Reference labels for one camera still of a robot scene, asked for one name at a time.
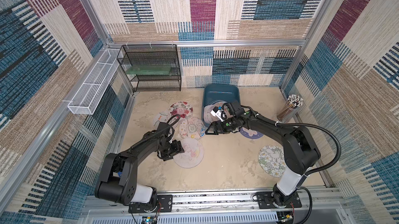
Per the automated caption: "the white cat coaster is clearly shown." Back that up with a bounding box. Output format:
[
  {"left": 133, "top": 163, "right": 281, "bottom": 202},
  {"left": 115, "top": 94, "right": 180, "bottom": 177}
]
[{"left": 153, "top": 111, "right": 169, "bottom": 129}]

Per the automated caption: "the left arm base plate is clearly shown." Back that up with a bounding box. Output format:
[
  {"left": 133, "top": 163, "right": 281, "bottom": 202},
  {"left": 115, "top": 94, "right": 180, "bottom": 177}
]
[{"left": 128, "top": 194, "right": 173, "bottom": 214}]

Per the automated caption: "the red rose floral coaster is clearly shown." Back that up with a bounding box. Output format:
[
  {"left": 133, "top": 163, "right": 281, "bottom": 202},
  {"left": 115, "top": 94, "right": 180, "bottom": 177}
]
[{"left": 167, "top": 101, "right": 193, "bottom": 120}]

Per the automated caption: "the white colourful doodle coaster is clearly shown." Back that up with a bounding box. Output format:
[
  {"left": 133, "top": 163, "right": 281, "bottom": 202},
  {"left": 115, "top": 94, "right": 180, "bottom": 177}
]
[{"left": 179, "top": 118, "right": 206, "bottom": 140}]

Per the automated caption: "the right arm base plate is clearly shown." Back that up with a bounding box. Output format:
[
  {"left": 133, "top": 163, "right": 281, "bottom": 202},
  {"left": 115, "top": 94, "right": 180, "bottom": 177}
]
[{"left": 252, "top": 191, "right": 302, "bottom": 209}]

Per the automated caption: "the white green floral coaster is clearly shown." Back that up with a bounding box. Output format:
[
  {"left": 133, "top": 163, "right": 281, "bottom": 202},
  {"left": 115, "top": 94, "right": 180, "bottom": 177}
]
[{"left": 258, "top": 146, "right": 286, "bottom": 178}]

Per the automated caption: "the pink bear bow coaster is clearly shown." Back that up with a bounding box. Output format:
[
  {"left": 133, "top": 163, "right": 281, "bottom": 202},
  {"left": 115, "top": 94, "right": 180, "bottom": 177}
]
[{"left": 173, "top": 138, "right": 204, "bottom": 168}]

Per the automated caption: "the pink kitty ring coaster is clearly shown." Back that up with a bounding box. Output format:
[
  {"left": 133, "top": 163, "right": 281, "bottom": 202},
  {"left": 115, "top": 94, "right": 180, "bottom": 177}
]
[{"left": 203, "top": 101, "right": 225, "bottom": 124}]

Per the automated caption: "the purple space bunny coaster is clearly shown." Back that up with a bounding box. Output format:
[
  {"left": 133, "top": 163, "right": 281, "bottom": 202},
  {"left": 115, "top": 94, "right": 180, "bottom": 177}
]
[{"left": 240, "top": 127, "right": 263, "bottom": 139}]

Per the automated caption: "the green board on shelf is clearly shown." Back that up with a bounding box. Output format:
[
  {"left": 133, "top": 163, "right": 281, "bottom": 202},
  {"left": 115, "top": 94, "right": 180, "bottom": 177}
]
[{"left": 125, "top": 65, "right": 171, "bottom": 75}]

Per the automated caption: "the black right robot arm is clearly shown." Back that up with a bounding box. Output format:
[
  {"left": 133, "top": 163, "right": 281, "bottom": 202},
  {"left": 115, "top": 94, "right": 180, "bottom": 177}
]
[{"left": 205, "top": 101, "right": 342, "bottom": 208}]

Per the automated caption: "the white wire mesh basket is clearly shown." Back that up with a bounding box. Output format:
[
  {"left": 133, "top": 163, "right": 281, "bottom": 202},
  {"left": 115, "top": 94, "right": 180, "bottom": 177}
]
[{"left": 68, "top": 49, "right": 119, "bottom": 115}]

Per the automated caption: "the clear cup of pencils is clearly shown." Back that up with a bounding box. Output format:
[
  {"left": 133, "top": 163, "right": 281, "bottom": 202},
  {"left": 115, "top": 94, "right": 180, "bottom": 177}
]
[{"left": 277, "top": 95, "right": 303, "bottom": 123}]

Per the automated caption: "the teal plastic storage box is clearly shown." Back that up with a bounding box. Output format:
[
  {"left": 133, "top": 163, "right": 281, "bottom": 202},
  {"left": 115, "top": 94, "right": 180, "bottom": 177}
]
[{"left": 202, "top": 84, "right": 241, "bottom": 127}]

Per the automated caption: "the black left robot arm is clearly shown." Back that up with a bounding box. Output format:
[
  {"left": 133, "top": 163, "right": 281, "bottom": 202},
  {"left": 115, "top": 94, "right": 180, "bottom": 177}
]
[{"left": 94, "top": 114, "right": 184, "bottom": 211}]

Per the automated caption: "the black wire mesh shelf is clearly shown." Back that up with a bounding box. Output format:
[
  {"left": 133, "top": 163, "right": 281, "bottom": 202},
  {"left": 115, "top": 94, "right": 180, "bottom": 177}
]
[{"left": 117, "top": 44, "right": 182, "bottom": 92}]

